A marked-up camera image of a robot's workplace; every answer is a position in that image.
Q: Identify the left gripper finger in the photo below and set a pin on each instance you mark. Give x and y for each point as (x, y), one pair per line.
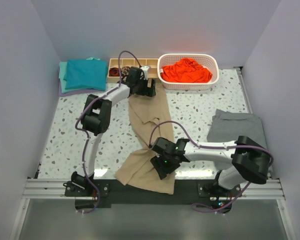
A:
(151, 90)
(142, 90)

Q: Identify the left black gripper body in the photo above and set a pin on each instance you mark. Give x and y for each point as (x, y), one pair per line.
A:
(141, 82)

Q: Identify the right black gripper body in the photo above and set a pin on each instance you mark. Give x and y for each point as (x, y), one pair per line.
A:
(166, 154)

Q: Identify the beige t shirt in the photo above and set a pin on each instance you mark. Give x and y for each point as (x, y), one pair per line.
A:
(149, 118)

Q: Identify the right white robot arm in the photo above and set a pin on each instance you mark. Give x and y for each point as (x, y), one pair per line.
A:
(242, 160)

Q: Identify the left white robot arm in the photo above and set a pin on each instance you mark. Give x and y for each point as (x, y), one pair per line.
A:
(95, 119)

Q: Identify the patterned rolled socks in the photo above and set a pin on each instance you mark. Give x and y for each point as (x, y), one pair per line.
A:
(125, 70)

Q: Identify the wooden compartment organizer tray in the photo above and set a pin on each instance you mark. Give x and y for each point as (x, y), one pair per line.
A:
(131, 62)

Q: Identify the red black rolled socks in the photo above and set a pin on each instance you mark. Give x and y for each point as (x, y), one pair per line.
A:
(114, 72)

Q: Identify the white plastic laundry basket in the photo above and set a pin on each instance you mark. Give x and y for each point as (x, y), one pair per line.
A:
(205, 60)

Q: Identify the orange t shirt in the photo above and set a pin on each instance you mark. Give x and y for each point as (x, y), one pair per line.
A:
(188, 71)

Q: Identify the folded teal t shirt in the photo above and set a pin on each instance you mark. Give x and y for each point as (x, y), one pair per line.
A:
(86, 75)

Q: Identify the folded grey t shirt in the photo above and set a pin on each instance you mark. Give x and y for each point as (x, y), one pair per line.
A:
(228, 126)

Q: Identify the folded light turquoise shirt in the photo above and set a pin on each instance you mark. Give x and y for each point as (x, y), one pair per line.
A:
(62, 72)

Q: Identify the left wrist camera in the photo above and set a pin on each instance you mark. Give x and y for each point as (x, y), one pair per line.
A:
(145, 71)

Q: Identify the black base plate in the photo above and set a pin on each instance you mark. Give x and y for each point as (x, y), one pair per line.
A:
(112, 192)

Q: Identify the aluminium rail frame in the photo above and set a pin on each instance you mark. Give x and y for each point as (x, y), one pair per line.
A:
(193, 111)

